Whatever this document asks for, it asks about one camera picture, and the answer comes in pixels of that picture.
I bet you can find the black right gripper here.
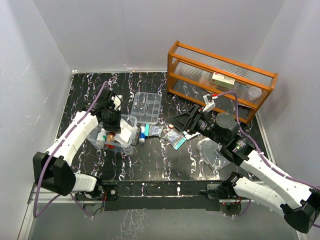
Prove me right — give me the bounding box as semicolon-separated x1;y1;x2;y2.
166;105;226;146

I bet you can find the brown syrup bottle orange cap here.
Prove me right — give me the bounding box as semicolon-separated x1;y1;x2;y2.
106;132;116;144

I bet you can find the white medicine bottle green label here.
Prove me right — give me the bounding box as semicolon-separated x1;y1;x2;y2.
96;128;107;148

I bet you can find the white gauze dressing packet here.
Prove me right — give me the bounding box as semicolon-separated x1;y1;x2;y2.
114;119;133;145

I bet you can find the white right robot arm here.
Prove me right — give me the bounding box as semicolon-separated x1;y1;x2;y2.
167;105;320;234

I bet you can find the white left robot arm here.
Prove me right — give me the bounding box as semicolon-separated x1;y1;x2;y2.
32;89;123;200

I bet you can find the clear medicine kit box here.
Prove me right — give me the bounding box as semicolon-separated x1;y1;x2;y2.
87;114;139;156

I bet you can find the clear kit box lid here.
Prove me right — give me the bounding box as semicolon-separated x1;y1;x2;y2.
196;138;231;171

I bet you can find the cream medicine box on shelf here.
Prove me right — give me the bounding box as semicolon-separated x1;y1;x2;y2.
211;72;235;88

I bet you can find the teal topped cotton swab bag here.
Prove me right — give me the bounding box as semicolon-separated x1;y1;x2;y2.
163;129;187;150

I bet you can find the teal topped packet under gauze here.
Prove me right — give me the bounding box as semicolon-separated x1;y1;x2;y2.
144;124;164;138

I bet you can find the blue white bandage roll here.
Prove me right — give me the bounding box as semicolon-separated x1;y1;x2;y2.
139;125;146;144

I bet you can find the clear compartment organizer tray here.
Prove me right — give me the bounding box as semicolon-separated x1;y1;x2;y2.
130;92;162;125

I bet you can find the orange wooden shelf rack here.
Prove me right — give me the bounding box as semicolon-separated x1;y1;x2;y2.
167;41;279;124

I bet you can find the clear plastic cup on shelf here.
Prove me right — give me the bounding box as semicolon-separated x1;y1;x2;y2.
247;86;263;102

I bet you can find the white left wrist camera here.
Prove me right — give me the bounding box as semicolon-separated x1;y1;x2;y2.
113;94;123;111

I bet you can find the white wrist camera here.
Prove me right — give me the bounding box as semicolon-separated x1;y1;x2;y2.
203;93;218;113
113;94;123;111

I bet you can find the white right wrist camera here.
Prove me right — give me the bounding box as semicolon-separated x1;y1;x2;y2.
203;93;218;113

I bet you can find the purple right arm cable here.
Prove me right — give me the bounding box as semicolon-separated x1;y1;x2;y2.
214;91;320;230

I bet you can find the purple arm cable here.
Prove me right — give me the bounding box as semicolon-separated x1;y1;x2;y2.
214;91;320;230
32;80;111;218

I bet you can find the black front mounting rail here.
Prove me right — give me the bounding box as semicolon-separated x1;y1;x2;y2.
74;178;251;212

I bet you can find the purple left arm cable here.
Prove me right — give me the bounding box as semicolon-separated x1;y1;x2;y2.
32;80;111;218

